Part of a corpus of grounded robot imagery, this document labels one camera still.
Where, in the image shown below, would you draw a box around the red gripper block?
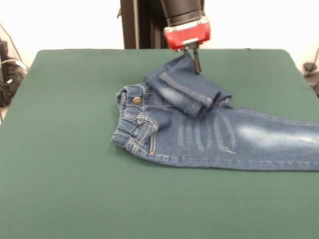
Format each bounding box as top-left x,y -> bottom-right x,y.
163,19 -> 212,75

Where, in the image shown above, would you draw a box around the blue denim jeans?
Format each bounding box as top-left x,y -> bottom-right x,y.
111,54 -> 319,172

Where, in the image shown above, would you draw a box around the dark green table cloth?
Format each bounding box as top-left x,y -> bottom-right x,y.
0,48 -> 319,239

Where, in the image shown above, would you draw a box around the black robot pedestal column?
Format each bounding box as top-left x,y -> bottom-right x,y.
119,0 -> 172,50

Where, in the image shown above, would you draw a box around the black cable bundle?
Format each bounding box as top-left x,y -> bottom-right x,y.
0,22 -> 29,125

